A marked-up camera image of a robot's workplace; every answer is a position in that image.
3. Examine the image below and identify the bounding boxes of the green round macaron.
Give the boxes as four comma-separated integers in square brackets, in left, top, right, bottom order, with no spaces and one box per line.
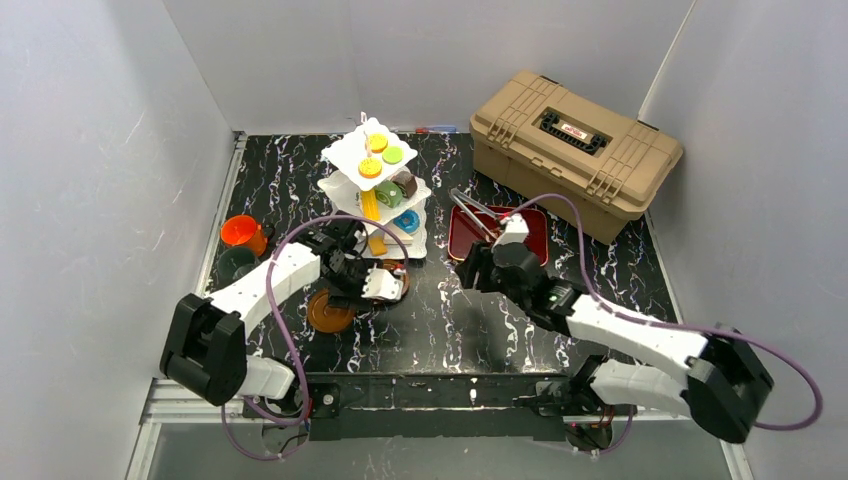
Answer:
[381,145,404,165]

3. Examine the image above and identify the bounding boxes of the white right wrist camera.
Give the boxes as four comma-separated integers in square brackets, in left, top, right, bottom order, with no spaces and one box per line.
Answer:
[493,213,530,246]

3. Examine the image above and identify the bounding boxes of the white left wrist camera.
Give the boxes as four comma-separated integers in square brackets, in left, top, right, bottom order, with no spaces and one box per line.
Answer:
[362,267,400,302]

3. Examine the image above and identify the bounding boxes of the white triangle cake slice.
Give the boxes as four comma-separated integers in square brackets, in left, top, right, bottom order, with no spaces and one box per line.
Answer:
[384,224,415,246]

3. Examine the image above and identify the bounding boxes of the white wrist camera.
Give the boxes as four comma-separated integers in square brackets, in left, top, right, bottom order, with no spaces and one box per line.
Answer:
[493,213,530,246]
[362,267,400,302]

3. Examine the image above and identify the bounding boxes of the orange plastic cup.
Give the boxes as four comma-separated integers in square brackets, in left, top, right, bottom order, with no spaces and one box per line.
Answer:
[219,214,275,257]

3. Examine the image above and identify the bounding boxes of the brown round wooden lid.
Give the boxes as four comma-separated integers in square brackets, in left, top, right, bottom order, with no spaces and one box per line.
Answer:
[307,289,355,334]

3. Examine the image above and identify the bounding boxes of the green swirl roll cake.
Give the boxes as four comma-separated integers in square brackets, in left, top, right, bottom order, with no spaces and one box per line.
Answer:
[374,180,405,208]

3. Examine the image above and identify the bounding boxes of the red blue screwdriver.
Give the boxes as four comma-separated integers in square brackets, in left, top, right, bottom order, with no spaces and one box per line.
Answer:
[414,125,458,134]

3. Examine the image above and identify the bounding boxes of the metal serving tongs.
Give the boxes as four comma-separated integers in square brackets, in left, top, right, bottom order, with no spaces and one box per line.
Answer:
[449,188,502,243]

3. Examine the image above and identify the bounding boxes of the white three-tier cake stand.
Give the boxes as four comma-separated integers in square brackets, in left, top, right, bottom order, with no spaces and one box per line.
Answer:
[317,112,432,260]

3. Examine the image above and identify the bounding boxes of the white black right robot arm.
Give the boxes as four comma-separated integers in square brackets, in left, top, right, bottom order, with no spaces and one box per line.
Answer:
[455,242,774,444]

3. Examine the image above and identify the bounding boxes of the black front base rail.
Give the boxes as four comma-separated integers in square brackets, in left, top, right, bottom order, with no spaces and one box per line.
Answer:
[307,373,599,441]

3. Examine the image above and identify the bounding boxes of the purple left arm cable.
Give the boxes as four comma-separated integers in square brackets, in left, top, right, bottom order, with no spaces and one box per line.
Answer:
[219,215,412,462]

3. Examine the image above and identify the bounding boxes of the red dessert tray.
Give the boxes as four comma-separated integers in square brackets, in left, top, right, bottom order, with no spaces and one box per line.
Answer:
[448,206,549,265]

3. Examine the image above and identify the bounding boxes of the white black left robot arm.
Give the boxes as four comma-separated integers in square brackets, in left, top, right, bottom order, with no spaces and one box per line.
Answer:
[159,217,371,406]

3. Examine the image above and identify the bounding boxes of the blue sprinkled donut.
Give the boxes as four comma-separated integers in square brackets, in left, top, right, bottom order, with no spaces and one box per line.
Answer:
[393,209,421,235]

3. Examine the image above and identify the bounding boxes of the chocolate swirl roll cake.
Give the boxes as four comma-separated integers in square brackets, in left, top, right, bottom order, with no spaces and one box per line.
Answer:
[390,171,418,199]

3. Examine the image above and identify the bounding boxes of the dark green cup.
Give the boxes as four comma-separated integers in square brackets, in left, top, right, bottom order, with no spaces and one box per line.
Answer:
[216,246,260,282]

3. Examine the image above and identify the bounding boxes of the yellow decorated cake slice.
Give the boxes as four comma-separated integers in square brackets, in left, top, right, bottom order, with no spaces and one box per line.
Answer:
[360,189,381,221]

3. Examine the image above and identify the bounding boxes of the tan plastic toolbox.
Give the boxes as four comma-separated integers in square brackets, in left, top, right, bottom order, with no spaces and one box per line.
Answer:
[470,71,683,245]

